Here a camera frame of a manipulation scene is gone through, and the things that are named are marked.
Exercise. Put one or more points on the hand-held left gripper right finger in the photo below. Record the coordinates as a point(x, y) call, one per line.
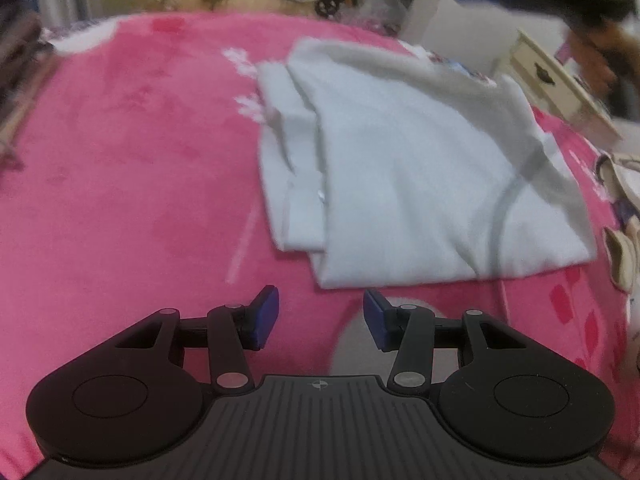
point(376, 321)

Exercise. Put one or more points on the cream nightstand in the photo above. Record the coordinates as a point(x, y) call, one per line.
point(550, 80)

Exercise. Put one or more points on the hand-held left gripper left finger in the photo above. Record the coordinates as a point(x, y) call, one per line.
point(266, 316)

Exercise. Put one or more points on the person's right hand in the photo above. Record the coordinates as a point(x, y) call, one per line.
point(595, 60)

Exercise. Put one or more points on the beige garment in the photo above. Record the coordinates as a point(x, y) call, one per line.
point(620, 260)

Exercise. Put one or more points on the stack of folded clothes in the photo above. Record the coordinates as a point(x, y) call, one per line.
point(20, 60)

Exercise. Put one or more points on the pink floral blanket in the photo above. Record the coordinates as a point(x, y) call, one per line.
point(125, 185)

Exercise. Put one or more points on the white shirt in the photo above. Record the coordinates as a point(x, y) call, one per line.
point(410, 170)

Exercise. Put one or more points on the pink plastic bag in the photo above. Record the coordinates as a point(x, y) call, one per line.
point(385, 12)

